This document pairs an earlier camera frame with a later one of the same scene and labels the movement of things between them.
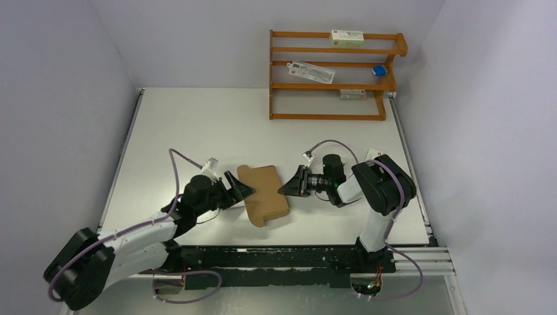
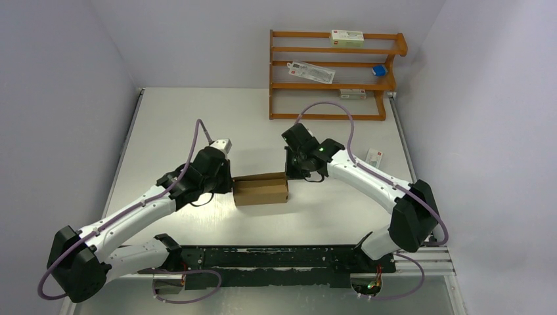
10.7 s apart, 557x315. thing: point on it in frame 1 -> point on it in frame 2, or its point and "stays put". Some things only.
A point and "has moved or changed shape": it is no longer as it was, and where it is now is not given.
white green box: x=372 y=153 stays put
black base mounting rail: x=215 y=267 stays put
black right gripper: x=298 y=184 -> x=289 y=172
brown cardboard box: x=269 y=199 has moved or changed shape
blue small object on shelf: x=379 y=70 stays put
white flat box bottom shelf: x=353 y=94 stays put
